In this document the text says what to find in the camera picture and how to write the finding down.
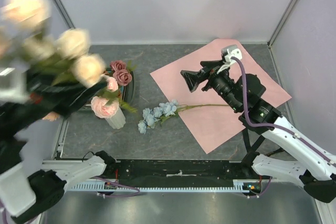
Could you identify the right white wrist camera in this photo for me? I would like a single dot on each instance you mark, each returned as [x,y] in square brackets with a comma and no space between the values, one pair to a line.
[227,53]

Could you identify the blue hydrangea stem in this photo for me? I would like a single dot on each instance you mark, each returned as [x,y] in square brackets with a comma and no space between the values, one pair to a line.
[164,111]

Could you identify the small peach rose sprig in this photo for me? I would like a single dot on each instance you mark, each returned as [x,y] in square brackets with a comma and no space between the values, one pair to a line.
[108,100]

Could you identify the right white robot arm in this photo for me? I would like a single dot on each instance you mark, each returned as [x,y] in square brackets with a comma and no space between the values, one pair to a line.
[314,168]

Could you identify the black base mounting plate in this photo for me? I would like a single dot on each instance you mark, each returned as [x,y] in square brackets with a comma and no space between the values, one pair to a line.
[136,168]

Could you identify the purple pink wrapping paper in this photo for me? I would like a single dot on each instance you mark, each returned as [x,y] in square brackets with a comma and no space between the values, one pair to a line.
[211,122]

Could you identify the peach flower stem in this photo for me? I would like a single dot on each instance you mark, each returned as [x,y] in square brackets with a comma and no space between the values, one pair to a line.
[67,58]

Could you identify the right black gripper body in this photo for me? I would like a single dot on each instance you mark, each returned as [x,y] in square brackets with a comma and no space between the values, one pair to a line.
[221,83]

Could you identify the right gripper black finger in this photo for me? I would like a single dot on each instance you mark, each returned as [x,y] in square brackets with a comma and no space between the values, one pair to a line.
[215,64]
[192,79]

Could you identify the dusty pink rose stem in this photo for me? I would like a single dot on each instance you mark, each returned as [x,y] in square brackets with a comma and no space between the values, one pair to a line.
[122,71]

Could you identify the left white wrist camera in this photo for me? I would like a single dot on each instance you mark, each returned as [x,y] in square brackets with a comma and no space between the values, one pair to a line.
[13,84]

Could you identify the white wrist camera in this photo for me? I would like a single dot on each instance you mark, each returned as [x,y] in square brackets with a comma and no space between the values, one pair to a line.
[227,53]
[13,84]

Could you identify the white ribbed ceramic vase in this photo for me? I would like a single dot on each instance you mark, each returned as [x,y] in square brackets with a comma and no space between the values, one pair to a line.
[117,121]

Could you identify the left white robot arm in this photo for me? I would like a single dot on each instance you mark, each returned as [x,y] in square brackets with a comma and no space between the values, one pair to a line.
[25,196]

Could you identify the dark green plastic tray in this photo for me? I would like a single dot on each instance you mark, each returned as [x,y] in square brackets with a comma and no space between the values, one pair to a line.
[127,94]

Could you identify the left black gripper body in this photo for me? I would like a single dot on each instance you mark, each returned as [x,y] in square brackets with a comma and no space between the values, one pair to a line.
[38,80]

